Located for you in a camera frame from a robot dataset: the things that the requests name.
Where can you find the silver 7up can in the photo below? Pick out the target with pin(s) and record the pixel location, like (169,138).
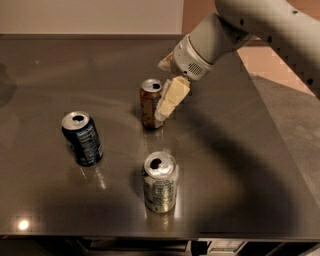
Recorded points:
(160,176)

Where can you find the orange soda can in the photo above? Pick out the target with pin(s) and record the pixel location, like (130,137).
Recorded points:
(150,94)

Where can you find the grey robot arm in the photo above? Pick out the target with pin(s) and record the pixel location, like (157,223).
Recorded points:
(293,35)

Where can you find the white labelled box under table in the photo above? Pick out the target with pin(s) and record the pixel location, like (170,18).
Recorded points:
(226,246)

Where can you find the dark blue soda can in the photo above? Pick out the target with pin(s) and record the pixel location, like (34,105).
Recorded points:
(79,129)

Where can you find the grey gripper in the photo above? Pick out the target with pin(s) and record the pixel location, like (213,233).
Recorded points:
(188,60)

